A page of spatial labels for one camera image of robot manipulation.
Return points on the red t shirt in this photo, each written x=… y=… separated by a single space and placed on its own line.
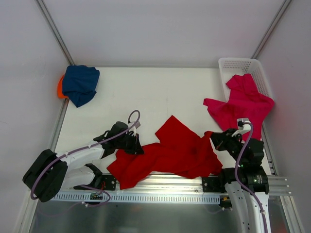
x=179 y=151

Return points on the white perforated plastic basket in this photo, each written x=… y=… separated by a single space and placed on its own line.
x=229 y=67

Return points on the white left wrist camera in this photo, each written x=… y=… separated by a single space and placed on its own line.
x=132 y=127

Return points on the right aluminium corner post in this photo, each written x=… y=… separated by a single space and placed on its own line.
x=272 y=26

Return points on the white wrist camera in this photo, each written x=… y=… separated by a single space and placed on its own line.
x=243 y=127
x=132 y=127

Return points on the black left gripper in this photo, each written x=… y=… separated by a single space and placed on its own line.
x=132 y=142

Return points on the orange t shirt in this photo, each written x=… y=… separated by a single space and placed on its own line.
x=60 y=89

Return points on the white slotted cable duct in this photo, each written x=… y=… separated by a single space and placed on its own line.
x=137 y=198

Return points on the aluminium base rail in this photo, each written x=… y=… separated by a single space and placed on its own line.
x=172 y=184

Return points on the blue t shirt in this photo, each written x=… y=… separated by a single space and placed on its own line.
x=80 y=83

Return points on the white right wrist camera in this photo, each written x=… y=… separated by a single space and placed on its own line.
x=243 y=127

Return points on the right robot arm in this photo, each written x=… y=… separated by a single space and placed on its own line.
x=246 y=183

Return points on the left aluminium corner post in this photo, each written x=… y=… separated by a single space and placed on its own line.
x=55 y=31

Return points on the pink t shirt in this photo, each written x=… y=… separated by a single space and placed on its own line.
x=245 y=101

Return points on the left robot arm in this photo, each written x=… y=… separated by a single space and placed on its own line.
x=52 y=172

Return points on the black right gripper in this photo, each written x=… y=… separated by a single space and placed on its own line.
x=221 y=139

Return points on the aluminium corner post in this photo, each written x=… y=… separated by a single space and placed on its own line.
x=272 y=26
x=55 y=31

